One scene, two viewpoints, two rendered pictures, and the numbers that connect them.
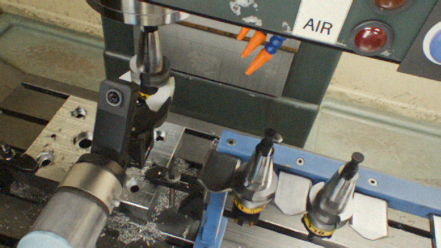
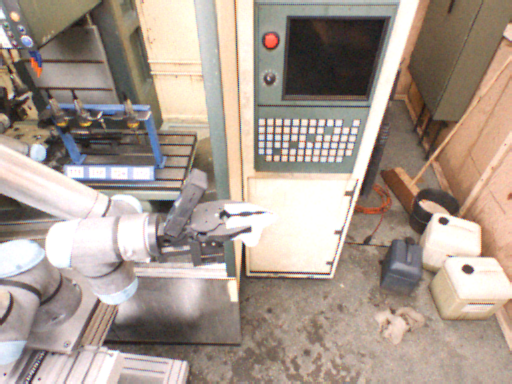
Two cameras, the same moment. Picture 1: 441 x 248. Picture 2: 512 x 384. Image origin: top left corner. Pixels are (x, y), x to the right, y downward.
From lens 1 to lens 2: 1.37 m
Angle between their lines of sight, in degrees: 6
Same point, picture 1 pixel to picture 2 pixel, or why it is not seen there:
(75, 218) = not seen: outside the picture
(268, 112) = (122, 125)
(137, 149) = (16, 111)
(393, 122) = (203, 126)
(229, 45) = (86, 94)
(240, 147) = not seen: hidden behind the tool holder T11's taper
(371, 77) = (184, 105)
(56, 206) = not seen: outside the picture
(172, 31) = (60, 94)
